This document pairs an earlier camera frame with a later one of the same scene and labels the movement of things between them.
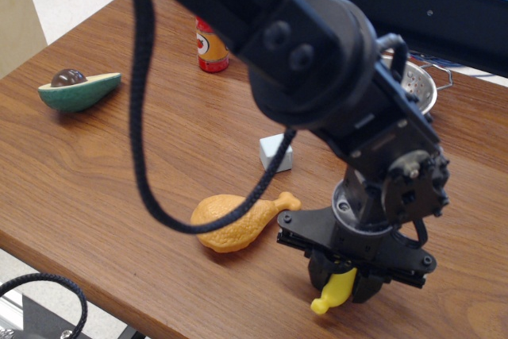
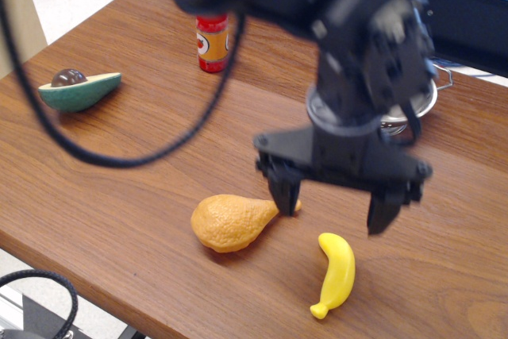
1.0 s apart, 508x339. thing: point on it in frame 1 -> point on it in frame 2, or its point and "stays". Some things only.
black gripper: x=317 y=232 -> x=358 y=156
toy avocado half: x=71 y=90 stays
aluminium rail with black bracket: x=31 y=320 stays
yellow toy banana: x=337 y=291 stays
